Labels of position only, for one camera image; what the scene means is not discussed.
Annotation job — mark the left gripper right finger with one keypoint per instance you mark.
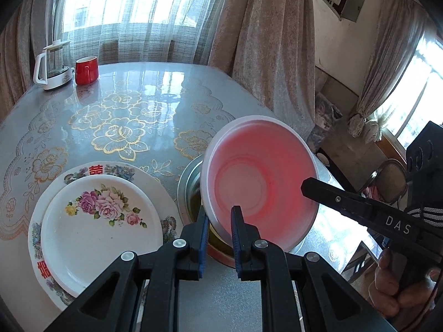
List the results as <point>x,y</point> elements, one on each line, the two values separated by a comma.
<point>299,293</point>

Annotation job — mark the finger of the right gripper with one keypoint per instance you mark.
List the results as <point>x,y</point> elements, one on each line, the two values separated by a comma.
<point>351,205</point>

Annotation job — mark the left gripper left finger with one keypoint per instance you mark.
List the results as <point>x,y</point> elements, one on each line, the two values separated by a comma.
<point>140,293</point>

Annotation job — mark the white floral plate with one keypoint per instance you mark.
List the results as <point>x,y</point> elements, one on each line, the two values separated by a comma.
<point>92,221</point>

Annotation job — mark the large white double-happiness plate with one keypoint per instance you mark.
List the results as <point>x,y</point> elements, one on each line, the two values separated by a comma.
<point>171,222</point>

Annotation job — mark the yellow plastic bowl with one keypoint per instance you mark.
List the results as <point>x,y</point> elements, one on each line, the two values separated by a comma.
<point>215,240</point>

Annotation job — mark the red plastic bowl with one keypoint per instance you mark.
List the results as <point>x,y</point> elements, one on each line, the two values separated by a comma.
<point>259,164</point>

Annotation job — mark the person's right hand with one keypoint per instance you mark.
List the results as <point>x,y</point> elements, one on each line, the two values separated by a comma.
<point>384,293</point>

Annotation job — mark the lace patterned table cover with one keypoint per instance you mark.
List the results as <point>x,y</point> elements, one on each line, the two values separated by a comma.
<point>157,122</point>

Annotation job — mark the right beige curtain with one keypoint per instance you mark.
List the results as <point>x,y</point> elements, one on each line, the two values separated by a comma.
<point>268,46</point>

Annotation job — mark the beige curtain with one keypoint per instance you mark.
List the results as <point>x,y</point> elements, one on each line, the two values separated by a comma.
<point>268,46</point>
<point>27,32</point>

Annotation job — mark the red mug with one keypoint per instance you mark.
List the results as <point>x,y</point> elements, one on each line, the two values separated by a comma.
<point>86,70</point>

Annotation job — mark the white glass electric kettle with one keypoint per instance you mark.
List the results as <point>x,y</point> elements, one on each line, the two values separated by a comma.
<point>53,67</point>

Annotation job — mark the left beige curtain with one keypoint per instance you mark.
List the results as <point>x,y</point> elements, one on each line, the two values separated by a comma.
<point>27,32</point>

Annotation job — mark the sheer white window curtain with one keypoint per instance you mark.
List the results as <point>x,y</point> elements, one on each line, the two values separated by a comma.
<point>117,31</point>

